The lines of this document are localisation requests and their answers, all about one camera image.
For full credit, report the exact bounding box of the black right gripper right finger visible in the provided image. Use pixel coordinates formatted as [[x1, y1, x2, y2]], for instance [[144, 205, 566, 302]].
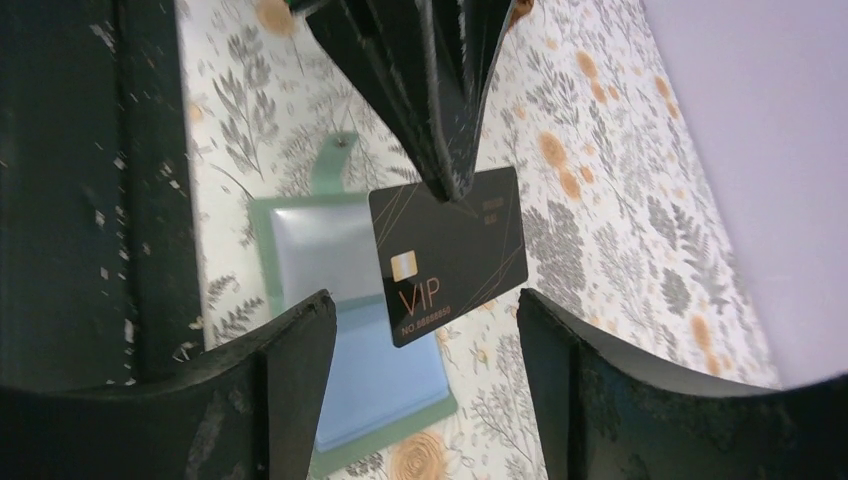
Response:
[[517, 289, 847, 479]]

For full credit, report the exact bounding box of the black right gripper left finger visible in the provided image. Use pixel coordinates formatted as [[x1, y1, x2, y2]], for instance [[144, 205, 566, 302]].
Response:
[[1, 290, 337, 479]]

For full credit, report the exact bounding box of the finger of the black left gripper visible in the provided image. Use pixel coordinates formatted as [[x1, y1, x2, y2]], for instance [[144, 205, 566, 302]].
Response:
[[306, 1, 444, 199], [430, 1, 515, 202]]

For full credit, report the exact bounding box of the floral patterned table mat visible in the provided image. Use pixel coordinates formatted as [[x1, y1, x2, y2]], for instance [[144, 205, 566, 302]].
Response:
[[177, 1, 780, 479]]

